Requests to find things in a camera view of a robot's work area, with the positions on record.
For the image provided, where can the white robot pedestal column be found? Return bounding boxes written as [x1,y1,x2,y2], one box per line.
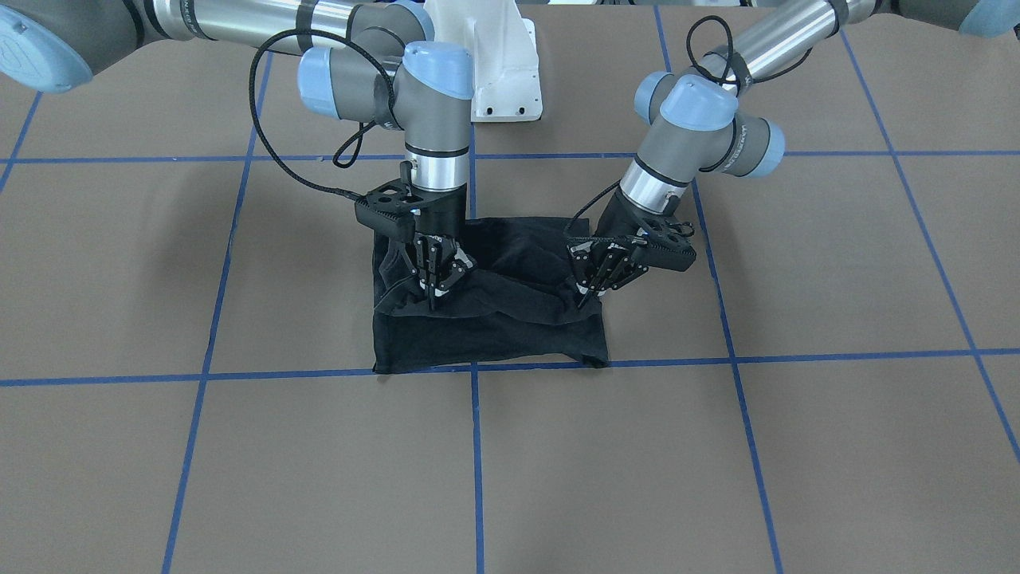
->
[424,1,543,123]

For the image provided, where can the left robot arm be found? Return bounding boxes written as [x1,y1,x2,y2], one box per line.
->
[564,1,1018,308]

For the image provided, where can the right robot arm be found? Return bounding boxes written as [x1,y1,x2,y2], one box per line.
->
[1,1,474,306]

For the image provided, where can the black t-shirt with logo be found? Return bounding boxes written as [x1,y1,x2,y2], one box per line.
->
[372,217,609,374]

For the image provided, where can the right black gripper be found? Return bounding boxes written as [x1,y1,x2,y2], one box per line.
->
[410,187,477,310]

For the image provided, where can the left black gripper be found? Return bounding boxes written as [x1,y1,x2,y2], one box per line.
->
[567,191,678,309]

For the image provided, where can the brown paper table cover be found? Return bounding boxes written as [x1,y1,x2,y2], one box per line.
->
[1,15,1019,573]

